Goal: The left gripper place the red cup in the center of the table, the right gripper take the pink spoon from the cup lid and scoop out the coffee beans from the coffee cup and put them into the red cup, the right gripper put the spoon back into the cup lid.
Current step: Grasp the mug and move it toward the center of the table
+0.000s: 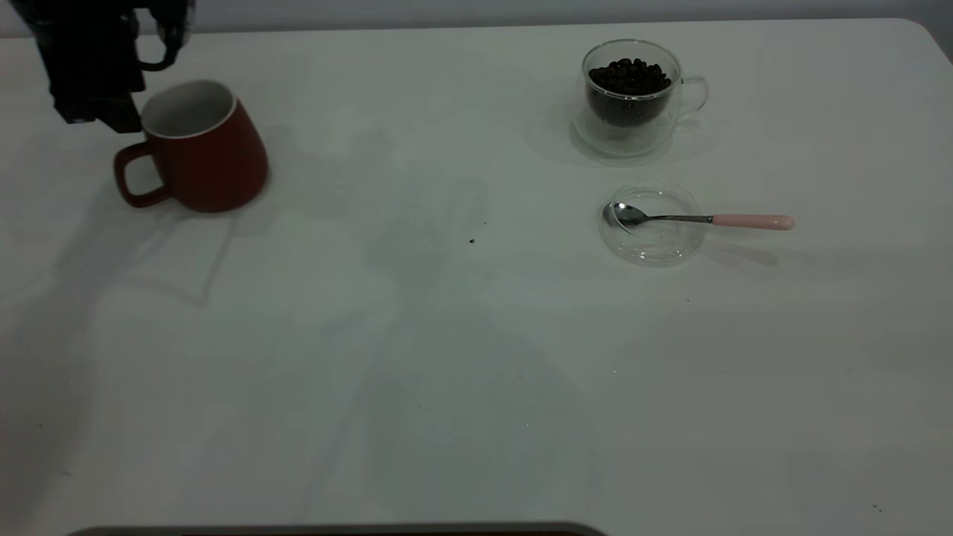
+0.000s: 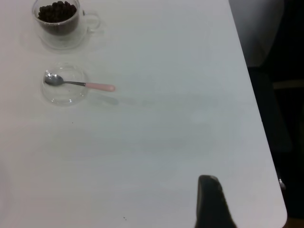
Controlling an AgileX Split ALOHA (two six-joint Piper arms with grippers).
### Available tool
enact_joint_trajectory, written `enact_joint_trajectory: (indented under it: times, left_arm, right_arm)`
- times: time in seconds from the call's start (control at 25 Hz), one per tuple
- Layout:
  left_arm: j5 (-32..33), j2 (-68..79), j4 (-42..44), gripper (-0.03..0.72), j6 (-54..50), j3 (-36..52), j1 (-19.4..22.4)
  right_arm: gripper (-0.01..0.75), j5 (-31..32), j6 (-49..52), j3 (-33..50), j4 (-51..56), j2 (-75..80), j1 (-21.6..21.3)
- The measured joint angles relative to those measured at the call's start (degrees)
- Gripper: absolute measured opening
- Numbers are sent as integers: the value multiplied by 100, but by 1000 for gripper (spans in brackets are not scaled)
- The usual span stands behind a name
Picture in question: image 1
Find clear round glass dish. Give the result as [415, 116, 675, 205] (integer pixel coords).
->
[598, 181, 707, 267]

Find metal spoon with pink handle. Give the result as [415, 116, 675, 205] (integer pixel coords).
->
[603, 202, 796, 232]

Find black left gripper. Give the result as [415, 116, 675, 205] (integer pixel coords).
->
[11, 0, 147, 135]

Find clear glass saucer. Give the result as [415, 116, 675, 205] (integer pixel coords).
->
[570, 110, 675, 159]

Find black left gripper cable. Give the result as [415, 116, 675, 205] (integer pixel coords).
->
[136, 4, 187, 73]

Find dark coffee beans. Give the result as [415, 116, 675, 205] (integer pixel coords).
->
[587, 57, 672, 127]

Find red ceramic mug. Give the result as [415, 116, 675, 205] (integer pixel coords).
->
[113, 80, 270, 214]

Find clear glass cup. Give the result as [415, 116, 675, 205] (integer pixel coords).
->
[581, 39, 709, 144]

